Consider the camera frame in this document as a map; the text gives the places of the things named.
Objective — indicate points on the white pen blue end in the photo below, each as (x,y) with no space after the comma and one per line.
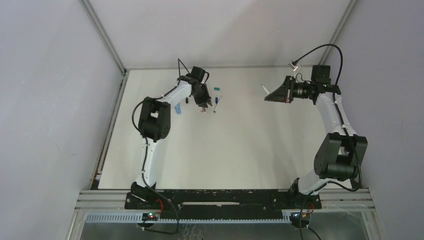
(265,89)

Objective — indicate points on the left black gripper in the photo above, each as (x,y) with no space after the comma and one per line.
(201,95)

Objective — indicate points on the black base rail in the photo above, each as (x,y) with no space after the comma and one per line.
(220,204)

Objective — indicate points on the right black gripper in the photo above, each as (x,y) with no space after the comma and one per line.
(289,89)

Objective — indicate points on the white pen green end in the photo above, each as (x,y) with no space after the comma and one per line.
(217,105)

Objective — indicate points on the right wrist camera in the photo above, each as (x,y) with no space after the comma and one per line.
(294,65)

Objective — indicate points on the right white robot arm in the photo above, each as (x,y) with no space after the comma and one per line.
(339,159)

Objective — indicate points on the light blue correction tape pen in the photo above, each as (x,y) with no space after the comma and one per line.
(178,109)

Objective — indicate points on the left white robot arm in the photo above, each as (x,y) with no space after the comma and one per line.
(152,120)

